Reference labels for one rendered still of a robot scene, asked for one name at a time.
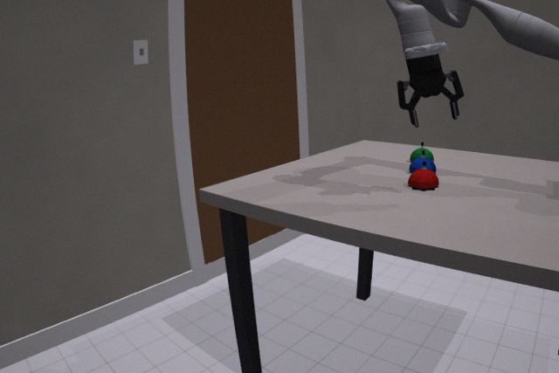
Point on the green dome bell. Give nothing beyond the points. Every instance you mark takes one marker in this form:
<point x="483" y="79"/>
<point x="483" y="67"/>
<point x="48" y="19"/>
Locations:
<point x="418" y="153"/>

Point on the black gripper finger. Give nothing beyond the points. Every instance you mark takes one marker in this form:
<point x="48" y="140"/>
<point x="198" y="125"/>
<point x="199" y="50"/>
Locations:
<point x="454" y="78"/>
<point x="401" y="87"/>

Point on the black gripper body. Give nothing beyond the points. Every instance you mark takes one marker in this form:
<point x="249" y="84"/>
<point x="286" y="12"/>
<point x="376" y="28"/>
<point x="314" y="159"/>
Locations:
<point x="426" y="69"/>

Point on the blue dome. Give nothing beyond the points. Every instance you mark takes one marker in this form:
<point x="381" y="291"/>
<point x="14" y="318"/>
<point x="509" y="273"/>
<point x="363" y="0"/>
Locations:
<point x="418" y="164"/>

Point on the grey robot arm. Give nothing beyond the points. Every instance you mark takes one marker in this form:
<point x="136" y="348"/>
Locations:
<point x="516" y="27"/>

